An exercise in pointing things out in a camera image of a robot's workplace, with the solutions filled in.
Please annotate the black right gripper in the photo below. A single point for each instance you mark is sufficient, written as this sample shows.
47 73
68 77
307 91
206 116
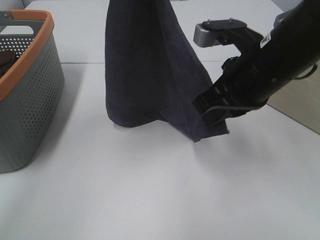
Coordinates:
223 99

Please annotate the dark grey towel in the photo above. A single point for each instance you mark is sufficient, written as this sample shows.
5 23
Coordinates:
151 70

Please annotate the brown towel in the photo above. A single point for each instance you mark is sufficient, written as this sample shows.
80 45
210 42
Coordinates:
7 60

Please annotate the beige bin grey rim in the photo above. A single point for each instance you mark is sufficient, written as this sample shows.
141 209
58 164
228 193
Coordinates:
280 17

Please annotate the grey perforated basket orange rim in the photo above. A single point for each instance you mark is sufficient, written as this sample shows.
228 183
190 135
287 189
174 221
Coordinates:
31 89

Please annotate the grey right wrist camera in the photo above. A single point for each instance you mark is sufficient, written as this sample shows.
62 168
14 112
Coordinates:
217 32

